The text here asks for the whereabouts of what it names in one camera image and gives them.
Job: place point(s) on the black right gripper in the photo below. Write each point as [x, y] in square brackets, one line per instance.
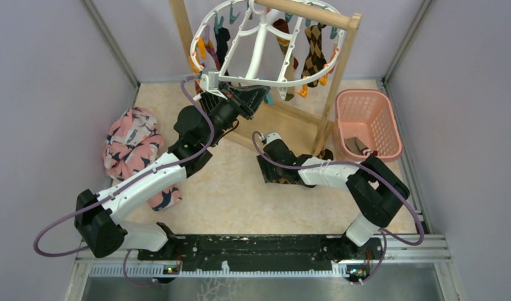
[268, 174]

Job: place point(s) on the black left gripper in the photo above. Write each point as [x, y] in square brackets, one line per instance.
[246, 101]

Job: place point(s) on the brown argyle sock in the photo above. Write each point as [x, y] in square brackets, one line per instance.
[325, 154]
[315, 60]

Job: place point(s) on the maroon purple striped sock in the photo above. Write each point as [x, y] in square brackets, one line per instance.
[211, 51]

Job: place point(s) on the white plastic sock hanger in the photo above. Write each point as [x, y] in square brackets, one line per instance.
[247, 48]

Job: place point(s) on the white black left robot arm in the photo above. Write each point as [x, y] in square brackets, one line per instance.
[101, 217]

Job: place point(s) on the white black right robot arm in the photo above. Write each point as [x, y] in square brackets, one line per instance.
[376, 190]

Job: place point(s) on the wooden hanger stand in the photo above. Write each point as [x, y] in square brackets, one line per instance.
[307, 131]

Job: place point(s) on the orange clothespin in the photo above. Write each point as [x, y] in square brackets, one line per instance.
[320, 78]
[197, 55]

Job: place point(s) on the black white striped sock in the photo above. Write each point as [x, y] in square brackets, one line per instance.
[222, 37]

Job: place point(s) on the dark sock in basket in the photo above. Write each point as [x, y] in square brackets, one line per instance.
[357, 147]

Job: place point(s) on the pink laundry basket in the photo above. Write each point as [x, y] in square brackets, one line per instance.
[367, 115]

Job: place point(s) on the pink navy patterned cloth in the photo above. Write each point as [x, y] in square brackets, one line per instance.
[132, 144]

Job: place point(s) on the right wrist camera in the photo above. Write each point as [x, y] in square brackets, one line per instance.
[266, 139]

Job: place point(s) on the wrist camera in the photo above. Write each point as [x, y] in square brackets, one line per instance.
[266, 139]
[209, 81]

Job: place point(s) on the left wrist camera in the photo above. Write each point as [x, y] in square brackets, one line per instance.
[209, 81]

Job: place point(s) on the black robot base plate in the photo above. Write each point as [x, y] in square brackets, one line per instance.
[267, 253]

